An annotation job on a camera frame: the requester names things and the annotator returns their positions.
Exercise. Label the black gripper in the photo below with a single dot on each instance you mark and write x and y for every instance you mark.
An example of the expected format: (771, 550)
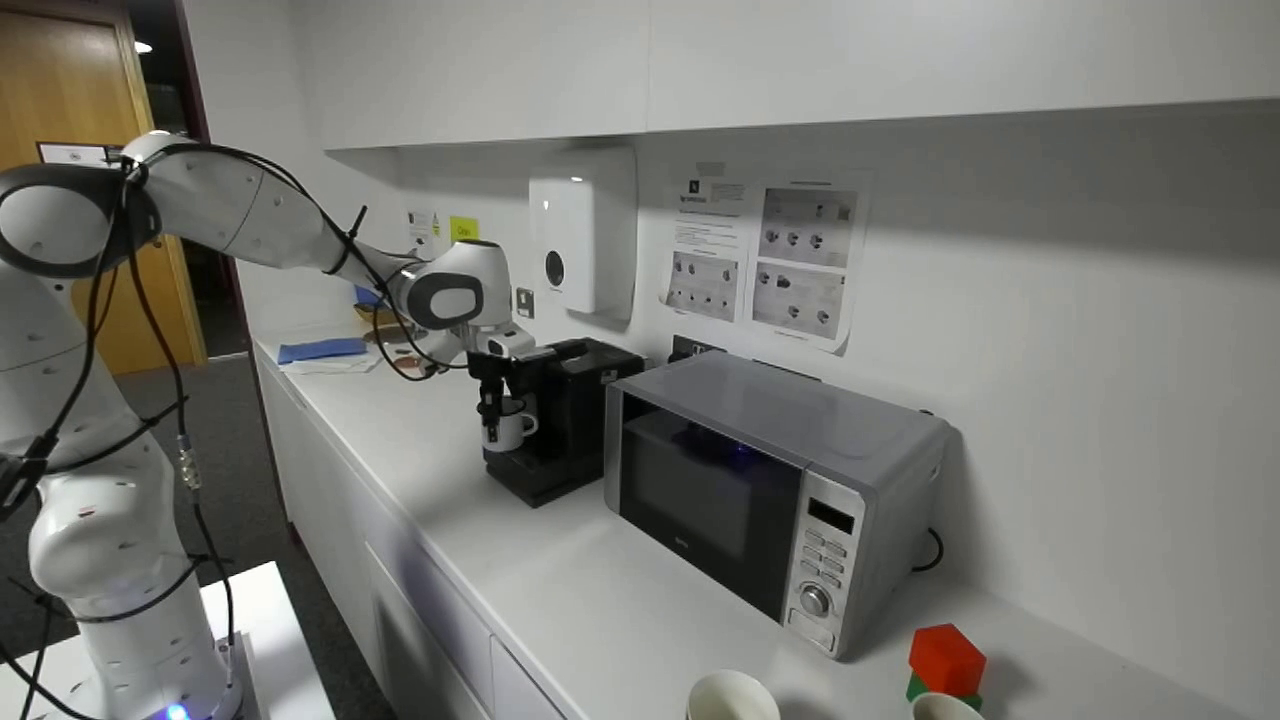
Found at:
(493, 376)

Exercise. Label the white enamel cup blue rim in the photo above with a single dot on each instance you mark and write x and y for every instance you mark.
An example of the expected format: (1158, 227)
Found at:
(512, 434)

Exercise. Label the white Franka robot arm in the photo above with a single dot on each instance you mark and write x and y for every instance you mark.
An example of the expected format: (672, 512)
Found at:
(224, 204)

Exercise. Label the black coffee maker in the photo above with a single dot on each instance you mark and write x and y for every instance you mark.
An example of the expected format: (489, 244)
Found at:
(583, 412)

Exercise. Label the white rounded cup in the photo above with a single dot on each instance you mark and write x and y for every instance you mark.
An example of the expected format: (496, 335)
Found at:
(729, 699)

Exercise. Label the blue sponge block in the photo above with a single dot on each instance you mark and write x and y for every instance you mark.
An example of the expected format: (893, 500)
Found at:
(367, 296)

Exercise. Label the flat blue cloth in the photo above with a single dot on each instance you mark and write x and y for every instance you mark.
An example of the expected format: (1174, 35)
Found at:
(323, 351)

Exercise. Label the white base cabinet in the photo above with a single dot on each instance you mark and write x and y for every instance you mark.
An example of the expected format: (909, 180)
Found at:
(347, 533)

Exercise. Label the silver microwave oven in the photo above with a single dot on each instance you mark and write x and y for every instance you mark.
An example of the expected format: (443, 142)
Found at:
(745, 492)

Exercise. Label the instruction poster with text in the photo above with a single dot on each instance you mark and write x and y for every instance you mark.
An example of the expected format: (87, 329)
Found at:
(707, 253)

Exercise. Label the white robot mounting table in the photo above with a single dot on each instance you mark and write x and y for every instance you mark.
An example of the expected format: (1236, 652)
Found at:
(275, 642)

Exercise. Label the white door sign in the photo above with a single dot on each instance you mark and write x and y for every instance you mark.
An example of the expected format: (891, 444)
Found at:
(68, 152)

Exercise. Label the green block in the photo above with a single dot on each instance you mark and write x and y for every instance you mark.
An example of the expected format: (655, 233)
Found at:
(918, 690)

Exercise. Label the red block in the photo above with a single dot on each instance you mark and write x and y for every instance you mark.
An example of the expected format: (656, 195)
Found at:
(946, 657)

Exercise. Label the white bowl edge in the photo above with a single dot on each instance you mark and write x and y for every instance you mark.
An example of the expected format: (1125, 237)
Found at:
(946, 710)

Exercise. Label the wooden door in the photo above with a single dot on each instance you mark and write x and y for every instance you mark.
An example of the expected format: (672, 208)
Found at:
(64, 83)

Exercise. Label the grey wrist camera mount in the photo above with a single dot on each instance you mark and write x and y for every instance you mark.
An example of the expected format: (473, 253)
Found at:
(512, 345)

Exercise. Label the white wall dispenser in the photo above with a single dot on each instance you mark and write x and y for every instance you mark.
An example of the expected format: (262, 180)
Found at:
(562, 242)

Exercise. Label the yellow wall note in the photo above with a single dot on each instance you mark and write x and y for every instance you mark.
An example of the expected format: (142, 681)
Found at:
(461, 227)

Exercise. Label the white wall cabinet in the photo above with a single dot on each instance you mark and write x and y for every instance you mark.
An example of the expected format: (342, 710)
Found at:
(803, 62)

